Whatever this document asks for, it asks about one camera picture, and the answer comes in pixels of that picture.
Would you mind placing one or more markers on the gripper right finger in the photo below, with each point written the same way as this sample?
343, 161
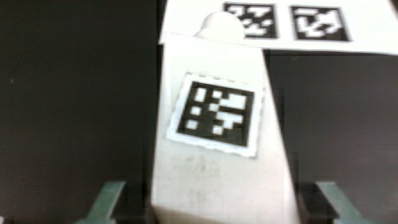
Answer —
348, 215

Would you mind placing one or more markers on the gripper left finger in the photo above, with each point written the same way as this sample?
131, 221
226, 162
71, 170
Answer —
103, 206

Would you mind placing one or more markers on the white stool leg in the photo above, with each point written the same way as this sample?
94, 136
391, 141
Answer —
220, 174

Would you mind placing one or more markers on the white sheet with markers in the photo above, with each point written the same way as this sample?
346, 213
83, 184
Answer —
313, 25

